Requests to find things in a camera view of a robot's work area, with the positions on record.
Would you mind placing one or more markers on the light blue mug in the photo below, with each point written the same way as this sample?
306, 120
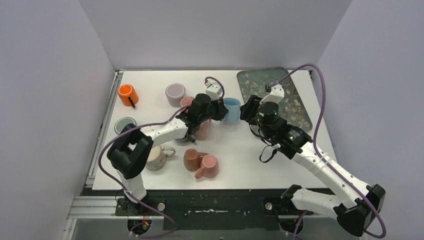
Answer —
233, 106

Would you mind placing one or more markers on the terracotta pink mug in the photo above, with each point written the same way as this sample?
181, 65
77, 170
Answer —
192, 159

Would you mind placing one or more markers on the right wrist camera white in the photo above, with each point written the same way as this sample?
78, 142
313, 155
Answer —
275, 94

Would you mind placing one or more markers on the sage green mug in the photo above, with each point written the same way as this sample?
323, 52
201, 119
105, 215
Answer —
122, 122

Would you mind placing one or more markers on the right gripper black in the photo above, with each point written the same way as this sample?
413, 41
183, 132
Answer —
248, 110

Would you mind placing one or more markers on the orange mug black handle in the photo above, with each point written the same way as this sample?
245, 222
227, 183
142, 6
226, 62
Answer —
128, 95

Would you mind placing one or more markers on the cream speckled mug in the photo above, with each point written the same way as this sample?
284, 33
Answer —
158, 157

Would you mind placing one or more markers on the light pink faceted mug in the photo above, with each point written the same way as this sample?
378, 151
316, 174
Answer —
204, 131

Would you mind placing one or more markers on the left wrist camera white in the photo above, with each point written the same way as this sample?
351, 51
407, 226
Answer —
213, 90

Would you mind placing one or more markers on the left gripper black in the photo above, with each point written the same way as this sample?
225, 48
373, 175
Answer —
219, 110

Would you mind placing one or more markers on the pink ghost pattern mug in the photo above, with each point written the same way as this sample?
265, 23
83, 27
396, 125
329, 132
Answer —
186, 101

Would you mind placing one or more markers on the salmon pink mug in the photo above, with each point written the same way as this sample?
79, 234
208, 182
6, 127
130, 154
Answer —
209, 168

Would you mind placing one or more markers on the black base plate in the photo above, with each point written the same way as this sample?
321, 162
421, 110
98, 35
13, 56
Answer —
205, 209

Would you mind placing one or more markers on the teal floral tray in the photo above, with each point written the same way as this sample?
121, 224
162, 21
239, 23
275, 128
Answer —
291, 108

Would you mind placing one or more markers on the aluminium rail frame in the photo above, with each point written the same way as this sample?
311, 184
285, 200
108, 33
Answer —
97, 201

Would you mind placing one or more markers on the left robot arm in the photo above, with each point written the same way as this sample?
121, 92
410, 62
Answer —
128, 153

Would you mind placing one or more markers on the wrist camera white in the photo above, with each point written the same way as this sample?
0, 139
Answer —
213, 90
275, 94

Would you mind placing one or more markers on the mauve ribbed mug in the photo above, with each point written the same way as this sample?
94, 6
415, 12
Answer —
175, 92

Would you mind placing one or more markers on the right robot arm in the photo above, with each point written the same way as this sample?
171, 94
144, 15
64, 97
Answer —
354, 204

